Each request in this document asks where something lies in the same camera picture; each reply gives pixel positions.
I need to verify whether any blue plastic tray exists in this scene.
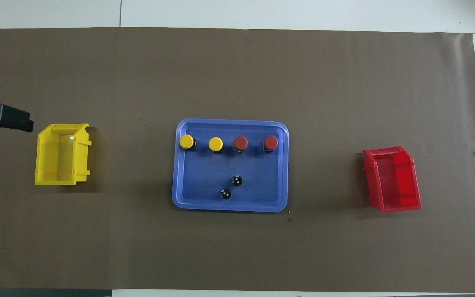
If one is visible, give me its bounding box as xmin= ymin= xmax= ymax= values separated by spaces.
xmin=172 ymin=118 xmax=289 ymax=213

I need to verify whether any yellow plastic bin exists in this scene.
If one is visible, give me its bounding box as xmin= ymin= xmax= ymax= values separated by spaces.
xmin=35 ymin=123 xmax=92 ymax=186

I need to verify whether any red plastic bin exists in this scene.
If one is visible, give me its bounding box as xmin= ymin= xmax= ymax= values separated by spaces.
xmin=362 ymin=146 xmax=422 ymax=214

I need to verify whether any brown paper table mat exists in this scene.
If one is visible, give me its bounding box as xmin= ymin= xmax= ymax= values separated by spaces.
xmin=0 ymin=27 xmax=475 ymax=293

